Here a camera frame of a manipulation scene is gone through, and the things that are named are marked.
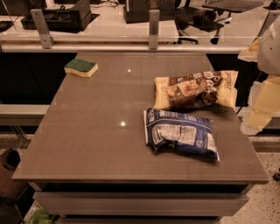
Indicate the brown and cream chip bag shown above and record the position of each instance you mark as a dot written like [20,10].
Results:
[196,90]

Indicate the grey cabinet drawer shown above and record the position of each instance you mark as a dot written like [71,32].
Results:
[141,204]

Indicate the left metal rail bracket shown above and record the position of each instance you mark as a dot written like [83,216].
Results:
[46,39]

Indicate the middle metal rail bracket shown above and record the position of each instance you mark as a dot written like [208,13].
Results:
[153,29]

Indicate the black office chair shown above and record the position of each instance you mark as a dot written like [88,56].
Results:
[209,17]

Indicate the metal rail bracket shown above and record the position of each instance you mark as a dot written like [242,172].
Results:
[153,29]
[46,39]

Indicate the dark equipment box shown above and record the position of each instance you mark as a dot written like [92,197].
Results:
[138,11]

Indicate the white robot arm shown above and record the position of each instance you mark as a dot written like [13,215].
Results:
[268,59]

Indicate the green plastic bag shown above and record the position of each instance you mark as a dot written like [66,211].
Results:
[41,216]

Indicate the blue chip bag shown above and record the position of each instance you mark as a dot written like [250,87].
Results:
[179,132]

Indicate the brown bin on floor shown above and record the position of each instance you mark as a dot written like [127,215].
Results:
[10,188]

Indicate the black box on counter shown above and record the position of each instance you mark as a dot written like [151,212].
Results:
[72,19]

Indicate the green and yellow sponge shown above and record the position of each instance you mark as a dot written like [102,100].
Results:
[81,67]

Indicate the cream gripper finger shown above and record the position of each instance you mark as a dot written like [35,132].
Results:
[250,54]
[263,104]

